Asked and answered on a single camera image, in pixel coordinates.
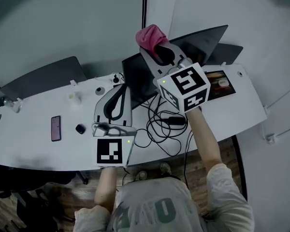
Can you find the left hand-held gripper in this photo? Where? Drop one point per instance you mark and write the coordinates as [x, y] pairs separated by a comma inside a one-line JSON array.
[[110, 151]]

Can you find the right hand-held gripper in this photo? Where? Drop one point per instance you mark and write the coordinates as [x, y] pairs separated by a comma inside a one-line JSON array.
[[188, 86]]

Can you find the pink cloth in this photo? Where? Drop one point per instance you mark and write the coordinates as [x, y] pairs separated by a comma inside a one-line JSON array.
[[148, 36]]

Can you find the black monitor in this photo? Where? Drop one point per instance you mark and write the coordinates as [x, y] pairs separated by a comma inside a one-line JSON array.
[[135, 74]]

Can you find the person's left forearm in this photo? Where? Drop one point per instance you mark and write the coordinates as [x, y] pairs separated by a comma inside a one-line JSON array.
[[106, 190]]

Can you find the person's right forearm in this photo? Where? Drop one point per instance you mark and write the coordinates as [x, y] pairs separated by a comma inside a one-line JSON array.
[[203, 139]]

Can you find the small black earbuds case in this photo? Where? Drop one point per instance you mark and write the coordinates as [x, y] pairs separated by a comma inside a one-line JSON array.
[[80, 129]]

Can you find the small white cup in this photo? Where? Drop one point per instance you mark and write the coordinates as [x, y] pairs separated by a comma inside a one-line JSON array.
[[75, 98]]

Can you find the black tablet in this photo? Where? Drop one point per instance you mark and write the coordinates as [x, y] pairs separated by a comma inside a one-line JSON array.
[[220, 86]]

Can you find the dark smartphone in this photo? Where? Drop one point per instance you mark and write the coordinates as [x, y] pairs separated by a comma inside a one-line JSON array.
[[55, 128]]

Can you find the dark grey desk divider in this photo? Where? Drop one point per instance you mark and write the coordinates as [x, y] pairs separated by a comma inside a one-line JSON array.
[[227, 54], [43, 78]]

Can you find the black power adapter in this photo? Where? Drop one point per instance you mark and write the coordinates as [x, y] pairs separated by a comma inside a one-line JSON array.
[[177, 121]]

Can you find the person's left shoe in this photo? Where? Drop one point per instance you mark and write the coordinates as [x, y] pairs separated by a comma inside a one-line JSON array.
[[141, 176]]

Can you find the person's shoe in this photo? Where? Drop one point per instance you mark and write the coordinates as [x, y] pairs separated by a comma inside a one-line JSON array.
[[165, 169], [141, 176]]

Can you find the person's right shoe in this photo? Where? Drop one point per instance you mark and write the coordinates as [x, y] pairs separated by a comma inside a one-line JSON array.
[[165, 169]]

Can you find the person's light grey shirt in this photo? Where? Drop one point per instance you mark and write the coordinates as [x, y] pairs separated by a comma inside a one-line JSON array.
[[154, 194]]

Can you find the black office chair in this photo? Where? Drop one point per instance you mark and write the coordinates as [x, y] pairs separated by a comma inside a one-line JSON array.
[[33, 209]]

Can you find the thin black rod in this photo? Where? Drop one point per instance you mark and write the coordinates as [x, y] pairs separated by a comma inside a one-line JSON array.
[[145, 6]]

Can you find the white wall socket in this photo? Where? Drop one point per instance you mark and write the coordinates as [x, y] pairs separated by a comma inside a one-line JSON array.
[[271, 138]]

